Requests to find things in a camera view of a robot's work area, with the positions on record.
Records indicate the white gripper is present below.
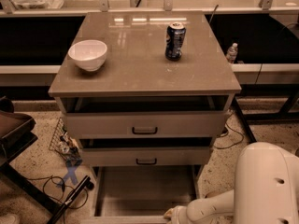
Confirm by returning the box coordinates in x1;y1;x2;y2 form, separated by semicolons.
164;206;189;224

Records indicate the grey drawer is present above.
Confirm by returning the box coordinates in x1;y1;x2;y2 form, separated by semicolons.
79;147;211;166
80;165;199;224
62;111;229;139

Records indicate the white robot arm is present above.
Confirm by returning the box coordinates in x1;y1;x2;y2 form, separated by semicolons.
164;142;299;224

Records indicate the grey drawer cabinet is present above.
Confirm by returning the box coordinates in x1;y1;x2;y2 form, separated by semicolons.
48;10;242;179

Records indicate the black table leg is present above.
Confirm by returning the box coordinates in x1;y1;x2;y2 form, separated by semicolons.
232;97;257;143

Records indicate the dark office chair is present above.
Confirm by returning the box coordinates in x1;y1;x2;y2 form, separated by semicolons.
0;96;94;224

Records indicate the clear plastic water bottle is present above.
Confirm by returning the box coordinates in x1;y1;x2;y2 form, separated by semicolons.
226;43;238;63

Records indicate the white ceramic bowl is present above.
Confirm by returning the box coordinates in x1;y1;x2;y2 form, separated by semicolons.
68;40;107;72

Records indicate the dark blue soda can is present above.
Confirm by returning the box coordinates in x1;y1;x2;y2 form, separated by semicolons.
165;21;186;61

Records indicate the black floor cable left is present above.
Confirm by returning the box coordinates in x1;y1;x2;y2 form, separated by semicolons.
26;175;90;224

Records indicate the black floor cable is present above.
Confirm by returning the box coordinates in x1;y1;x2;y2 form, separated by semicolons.
26;175;90;224
213;110;246;150

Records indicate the black floor cable right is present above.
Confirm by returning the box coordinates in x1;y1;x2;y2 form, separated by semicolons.
213;110;246;150

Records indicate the wire mesh basket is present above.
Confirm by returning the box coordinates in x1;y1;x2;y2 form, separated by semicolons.
49;119;82;165

